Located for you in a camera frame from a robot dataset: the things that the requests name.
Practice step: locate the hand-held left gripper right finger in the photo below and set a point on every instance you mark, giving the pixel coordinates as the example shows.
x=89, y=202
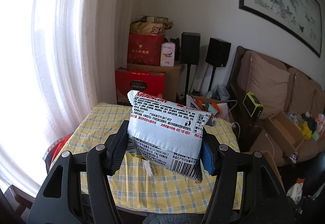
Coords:
x=208, y=158

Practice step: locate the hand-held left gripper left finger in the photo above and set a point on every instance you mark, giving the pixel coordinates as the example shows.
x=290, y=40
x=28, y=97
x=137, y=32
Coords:
x=118, y=147

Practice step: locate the silver snack packet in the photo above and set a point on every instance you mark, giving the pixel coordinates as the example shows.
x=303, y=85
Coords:
x=167, y=125

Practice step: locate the yellow checked tablecloth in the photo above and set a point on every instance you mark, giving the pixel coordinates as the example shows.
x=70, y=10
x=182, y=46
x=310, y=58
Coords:
x=101, y=117

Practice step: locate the teal hair dryer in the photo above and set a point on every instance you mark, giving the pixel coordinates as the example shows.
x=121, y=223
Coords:
x=210, y=108

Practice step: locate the cardboard box of clutter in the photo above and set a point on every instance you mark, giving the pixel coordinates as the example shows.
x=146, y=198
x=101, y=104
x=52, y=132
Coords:
x=223, y=109

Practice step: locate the brown sofa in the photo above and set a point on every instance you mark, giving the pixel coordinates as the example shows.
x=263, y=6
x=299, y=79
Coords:
x=261, y=142

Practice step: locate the red cloth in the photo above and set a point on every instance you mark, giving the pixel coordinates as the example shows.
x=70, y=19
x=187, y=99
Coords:
x=59, y=147

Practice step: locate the red gift box oval label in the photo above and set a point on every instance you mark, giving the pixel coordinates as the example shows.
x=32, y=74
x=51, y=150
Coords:
x=138, y=81

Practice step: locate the lime green power station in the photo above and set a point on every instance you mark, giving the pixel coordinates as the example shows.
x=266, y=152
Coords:
x=252, y=104

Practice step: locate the small open cardboard box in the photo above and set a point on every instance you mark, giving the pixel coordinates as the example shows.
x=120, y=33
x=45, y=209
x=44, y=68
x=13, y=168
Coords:
x=279, y=125

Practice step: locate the black speaker stand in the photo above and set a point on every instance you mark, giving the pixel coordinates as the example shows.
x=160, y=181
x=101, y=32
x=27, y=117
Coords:
x=210, y=79
x=188, y=79

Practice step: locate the grey fleece garment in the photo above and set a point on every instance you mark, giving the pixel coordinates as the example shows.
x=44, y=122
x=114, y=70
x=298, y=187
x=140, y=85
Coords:
x=157, y=219

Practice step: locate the closed brown cardboard carton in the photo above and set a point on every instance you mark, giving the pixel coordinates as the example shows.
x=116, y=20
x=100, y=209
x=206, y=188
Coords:
x=172, y=81

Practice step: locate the white printed carton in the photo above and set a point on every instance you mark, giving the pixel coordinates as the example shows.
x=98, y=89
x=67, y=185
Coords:
x=294, y=158

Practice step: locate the beige sofa cushion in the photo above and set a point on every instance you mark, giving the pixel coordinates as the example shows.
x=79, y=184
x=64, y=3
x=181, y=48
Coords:
x=302, y=91
x=269, y=86
x=320, y=97

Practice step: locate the dark red gift bag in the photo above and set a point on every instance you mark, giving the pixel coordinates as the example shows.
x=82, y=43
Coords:
x=144, y=48

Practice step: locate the pile of colourful packets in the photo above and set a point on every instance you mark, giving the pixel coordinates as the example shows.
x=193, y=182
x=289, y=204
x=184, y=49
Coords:
x=307, y=125

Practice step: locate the black speaker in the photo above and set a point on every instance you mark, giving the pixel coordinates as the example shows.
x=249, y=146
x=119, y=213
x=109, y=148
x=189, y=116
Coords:
x=190, y=47
x=217, y=52

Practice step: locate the white tissue pack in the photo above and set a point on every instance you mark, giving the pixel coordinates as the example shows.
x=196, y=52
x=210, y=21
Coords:
x=167, y=53

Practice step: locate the dark wooden chair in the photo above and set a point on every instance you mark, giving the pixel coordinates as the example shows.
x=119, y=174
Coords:
x=17, y=198

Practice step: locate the white sheer curtain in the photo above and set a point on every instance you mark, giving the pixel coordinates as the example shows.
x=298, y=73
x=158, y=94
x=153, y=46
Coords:
x=63, y=48

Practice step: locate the gold crumpled bag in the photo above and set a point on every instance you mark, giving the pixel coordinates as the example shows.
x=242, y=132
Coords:
x=149, y=25

